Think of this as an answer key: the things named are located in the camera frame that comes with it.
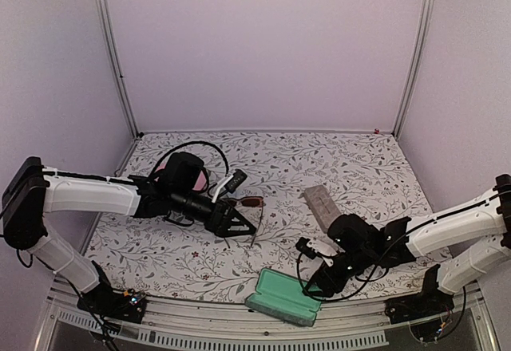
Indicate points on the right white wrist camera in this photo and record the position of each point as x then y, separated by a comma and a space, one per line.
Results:
314, 248

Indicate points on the left aluminium frame post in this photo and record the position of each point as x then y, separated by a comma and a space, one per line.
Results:
115, 64

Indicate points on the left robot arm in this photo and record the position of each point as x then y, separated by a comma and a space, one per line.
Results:
36, 190

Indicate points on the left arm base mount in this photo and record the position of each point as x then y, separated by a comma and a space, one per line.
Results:
116, 301

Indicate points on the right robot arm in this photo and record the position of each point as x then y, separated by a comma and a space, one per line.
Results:
360, 245

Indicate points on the blue glasses case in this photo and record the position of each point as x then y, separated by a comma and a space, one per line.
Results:
280, 296

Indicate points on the aluminium frame post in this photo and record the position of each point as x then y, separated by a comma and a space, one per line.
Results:
424, 20
115, 64

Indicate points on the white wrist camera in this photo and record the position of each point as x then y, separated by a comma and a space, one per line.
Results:
314, 248
228, 184

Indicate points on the right aluminium frame post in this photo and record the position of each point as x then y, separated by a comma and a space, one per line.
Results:
424, 20

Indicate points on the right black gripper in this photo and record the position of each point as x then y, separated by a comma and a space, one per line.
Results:
328, 279

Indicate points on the grey glasses case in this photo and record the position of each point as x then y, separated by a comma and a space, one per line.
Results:
322, 206

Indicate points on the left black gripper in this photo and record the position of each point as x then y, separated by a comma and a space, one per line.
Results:
220, 222

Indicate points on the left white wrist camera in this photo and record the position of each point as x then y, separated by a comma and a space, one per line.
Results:
228, 184

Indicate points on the front aluminium rail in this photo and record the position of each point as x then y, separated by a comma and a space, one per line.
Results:
350, 325

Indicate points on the pink plate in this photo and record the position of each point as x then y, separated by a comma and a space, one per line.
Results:
199, 179

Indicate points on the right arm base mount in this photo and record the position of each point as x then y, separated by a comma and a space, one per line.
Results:
429, 301

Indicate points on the brown sunglasses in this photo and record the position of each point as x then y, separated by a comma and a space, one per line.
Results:
251, 208

